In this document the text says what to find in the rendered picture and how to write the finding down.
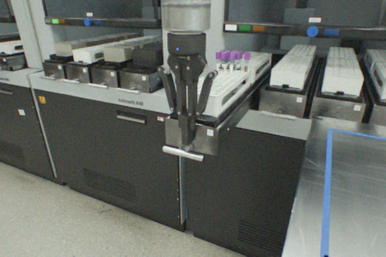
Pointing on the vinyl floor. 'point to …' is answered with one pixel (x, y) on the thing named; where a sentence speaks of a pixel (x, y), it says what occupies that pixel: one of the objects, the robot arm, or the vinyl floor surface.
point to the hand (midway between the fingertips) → (187, 128)
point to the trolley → (340, 192)
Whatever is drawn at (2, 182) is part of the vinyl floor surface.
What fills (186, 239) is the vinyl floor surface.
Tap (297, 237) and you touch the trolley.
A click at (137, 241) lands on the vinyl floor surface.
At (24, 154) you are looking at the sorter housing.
